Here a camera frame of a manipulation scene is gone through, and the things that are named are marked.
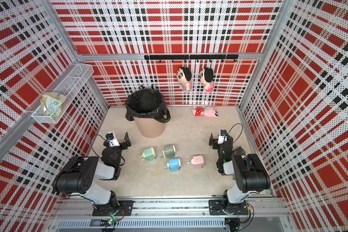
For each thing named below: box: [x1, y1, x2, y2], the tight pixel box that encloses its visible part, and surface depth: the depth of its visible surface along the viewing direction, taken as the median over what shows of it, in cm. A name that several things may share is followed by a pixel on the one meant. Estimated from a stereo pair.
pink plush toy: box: [191, 106, 219, 118], surface depth 113 cm
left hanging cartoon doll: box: [176, 66, 193, 91], surface depth 95 cm
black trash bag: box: [124, 85, 172, 123], surface depth 93 cm
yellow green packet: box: [40, 91, 67, 119], surface depth 65 cm
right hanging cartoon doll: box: [199, 67, 215, 92], surface depth 96 cm
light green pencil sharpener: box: [140, 146, 157, 161], surface depth 88 cm
